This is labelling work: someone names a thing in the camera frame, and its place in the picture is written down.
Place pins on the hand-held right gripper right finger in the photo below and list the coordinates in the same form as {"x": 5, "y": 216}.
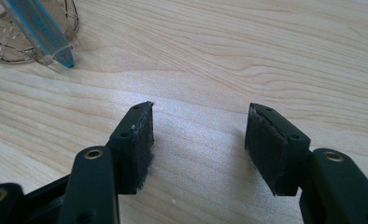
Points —
{"x": 275, "y": 149}

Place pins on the blue toothbrush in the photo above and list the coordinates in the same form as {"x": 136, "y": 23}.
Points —
{"x": 45, "y": 34}

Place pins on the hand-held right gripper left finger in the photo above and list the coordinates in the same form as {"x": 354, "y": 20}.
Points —
{"x": 132, "y": 149}

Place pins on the clear glass mug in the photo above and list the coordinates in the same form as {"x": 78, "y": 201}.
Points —
{"x": 4, "y": 43}

